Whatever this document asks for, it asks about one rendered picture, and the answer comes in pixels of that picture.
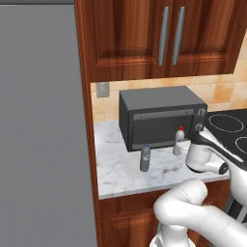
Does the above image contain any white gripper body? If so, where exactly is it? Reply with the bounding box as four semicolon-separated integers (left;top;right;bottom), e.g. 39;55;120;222
178;141;194;156

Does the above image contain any wooden lower cupboard door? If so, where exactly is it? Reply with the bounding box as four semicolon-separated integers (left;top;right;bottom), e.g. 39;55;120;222
99;211;206;247

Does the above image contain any wooden cupboard door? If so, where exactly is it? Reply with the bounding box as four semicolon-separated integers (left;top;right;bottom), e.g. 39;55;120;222
169;0;246;77
84;0;173;80
99;211;206;247

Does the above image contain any wooden upper cupboard door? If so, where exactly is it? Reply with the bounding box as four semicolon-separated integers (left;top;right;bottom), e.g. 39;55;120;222
169;0;246;77
84;0;173;80

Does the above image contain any red-capped water bottle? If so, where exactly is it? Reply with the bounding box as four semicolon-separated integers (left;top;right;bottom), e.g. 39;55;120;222
172;125;186;157

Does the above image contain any blue-capped water bottle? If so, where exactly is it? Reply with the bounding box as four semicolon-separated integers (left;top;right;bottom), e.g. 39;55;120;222
139;143;151;173

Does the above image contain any black hob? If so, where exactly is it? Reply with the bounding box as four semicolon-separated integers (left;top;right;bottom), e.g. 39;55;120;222
204;108;247;172

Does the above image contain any dark grey microwave oven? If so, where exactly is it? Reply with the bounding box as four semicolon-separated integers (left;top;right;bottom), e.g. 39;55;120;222
118;85;209;153

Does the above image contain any wooden drawer front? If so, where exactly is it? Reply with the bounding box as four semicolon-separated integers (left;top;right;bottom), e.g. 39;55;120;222
97;190;232;224

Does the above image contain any grey fridge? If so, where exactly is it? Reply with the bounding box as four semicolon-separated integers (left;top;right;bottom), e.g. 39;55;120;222
0;0;98;247

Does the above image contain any grey wall outlet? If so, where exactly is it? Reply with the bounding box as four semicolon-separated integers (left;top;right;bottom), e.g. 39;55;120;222
96;81;111;99

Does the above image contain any grey cupboard door handle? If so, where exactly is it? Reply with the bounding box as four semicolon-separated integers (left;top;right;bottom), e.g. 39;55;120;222
157;6;170;68
172;6;186;67

